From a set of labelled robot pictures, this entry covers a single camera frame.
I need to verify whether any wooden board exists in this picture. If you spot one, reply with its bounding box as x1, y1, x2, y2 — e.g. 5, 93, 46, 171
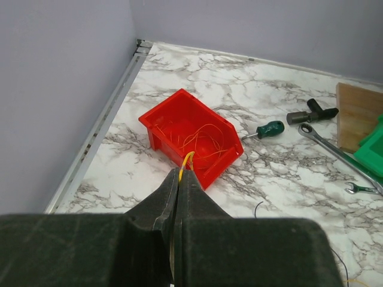
336, 83, 382, 153

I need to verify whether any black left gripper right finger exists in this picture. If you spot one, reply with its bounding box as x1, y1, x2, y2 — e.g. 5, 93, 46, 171
175, 170, 342, 286

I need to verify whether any black T-handle tool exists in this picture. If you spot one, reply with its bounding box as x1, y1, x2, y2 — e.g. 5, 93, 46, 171
286, 99, 339, 125

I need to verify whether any green handled screwdriver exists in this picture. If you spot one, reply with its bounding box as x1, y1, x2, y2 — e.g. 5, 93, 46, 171
242, 121, 285, 140

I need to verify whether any silver ratchet wrench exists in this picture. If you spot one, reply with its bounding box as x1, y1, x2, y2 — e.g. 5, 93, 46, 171
298, 123, 382, 196

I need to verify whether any yellow cable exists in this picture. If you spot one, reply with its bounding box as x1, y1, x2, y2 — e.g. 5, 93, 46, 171
178, 151, 196, 184

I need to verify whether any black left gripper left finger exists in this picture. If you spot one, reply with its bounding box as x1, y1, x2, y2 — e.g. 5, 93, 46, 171
1, 169, 179, 286

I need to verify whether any red plastic bin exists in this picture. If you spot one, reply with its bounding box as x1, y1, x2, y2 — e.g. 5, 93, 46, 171
138, 89, 244, 189

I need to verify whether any purple cable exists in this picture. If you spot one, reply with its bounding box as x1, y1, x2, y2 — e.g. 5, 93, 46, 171
254, 200, 349, 279

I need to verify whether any aluminium frame rail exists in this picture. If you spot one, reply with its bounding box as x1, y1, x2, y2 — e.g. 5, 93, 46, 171
44, 39, 153, 214

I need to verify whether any small silver wrench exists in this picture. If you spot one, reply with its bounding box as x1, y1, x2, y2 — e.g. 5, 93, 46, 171
345, 182, 379, 194

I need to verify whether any green plastic bin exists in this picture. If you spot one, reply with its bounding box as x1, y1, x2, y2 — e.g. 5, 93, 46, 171
354, 115, 383, 177

